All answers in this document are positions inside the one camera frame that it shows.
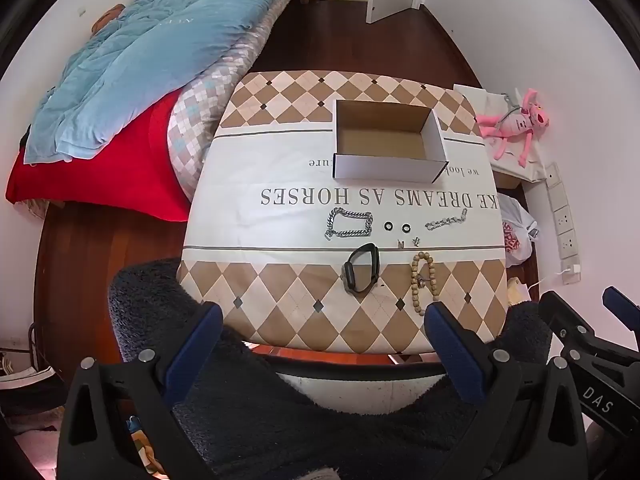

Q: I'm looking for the brown pillow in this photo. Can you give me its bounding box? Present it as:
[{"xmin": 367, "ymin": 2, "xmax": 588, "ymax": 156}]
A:
[{"xmin": 92, "ymin": 4, "xmax": 126, "ymax": 33}]

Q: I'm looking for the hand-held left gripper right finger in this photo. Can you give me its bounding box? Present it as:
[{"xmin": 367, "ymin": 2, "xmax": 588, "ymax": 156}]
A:
[{"xmin": 424, "ymin": 301, "xmax": 588, "ymax": 480}]

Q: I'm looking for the white sneaker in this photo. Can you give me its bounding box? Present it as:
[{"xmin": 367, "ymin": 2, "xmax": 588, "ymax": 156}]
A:
[{"xmin": 0, "ymin": 350, "xmax": 56, "ymax": 392}]

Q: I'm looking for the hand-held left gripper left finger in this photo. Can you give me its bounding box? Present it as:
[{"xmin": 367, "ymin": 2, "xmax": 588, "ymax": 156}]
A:
[{"xmin": 57, "ymin": 301, "xmax": 224, "ymax": 480}]

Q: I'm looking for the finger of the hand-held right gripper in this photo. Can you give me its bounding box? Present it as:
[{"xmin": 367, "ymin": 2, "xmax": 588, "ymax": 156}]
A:
[
  {"xmin": 601, "ymin": 286, "xmax": 640, "ymax": 338},
  {"xmin": 538, "ymin": 290, "xmax": 601, "ymax": 356}
]

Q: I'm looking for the white plastic bag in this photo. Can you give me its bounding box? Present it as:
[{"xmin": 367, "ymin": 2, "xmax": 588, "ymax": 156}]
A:
[{"xmin": 497, "ymin": 194, "xmax": 540, "ymax": 267}]

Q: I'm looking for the thin silver chain bracelet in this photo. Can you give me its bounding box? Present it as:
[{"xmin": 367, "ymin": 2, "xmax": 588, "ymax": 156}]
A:
[{"xmin": 425, "ymin": 208, "xmax": 468, "ymax": 232}]

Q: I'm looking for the white wall socket row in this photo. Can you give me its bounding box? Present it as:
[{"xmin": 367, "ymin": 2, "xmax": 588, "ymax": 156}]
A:
[{"xmin": 544, "ymin": 162, "xmax": 582, "ymax": 273}]

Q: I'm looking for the red blanket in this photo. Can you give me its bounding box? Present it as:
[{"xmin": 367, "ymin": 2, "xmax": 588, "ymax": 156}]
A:
[{"xmin": 6, "ymin": 91, "xmax": 193, "ymax": 223}]

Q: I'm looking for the wooden bead bracelet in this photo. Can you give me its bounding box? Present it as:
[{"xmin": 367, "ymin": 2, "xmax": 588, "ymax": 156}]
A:
[{"xmin": 410, "ymin": 253, "xmax": 441, "ymax": 317}]

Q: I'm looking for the pink plush toy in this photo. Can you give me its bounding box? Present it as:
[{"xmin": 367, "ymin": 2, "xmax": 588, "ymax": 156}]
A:
[{"xmin": 475, "ymin": 88, "xmax": 551, "ymax": 167}]

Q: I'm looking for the checkered printed tablecloth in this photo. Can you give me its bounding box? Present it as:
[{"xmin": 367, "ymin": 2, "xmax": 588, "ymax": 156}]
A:
[{"xmin": 176, "ymin": 70, "xmax": 510, "ymax": 356}]

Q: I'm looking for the black wrist band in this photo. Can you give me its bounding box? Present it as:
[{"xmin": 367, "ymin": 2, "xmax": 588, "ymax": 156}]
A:
[{"xmin": 341, "ymin": 242, "xmax": 380, "ymax": 295}]

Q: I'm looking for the cardboard box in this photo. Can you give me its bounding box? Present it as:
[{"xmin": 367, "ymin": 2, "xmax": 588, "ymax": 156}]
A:
[{"xmin": 332, "ymin": 99, "xmax": 449, "ymax": 183}]

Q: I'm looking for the thick silver chain bracelet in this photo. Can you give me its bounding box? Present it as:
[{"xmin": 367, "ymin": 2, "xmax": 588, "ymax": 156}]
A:
[{"xmin": 324, "ymin": 207, "xmax": 375, "ymax": 242}]

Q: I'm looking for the white charger with cable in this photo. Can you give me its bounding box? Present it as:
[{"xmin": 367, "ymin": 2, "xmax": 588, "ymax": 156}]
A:
[{"xmin": 530, "ymin": 265, "xmax": 582, "ymax": 291}]

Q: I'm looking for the white tote bag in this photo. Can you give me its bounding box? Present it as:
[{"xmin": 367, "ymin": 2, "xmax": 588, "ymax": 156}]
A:
[{"xmin": 452, "ymin": 83, "xmax": 548, "ymax": 183}]

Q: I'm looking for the light blue quilt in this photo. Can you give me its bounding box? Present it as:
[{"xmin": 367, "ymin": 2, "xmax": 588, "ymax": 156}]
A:
[{"xmin": 25, "ymin": 0, "xmax": 306, "ymax": 163}]

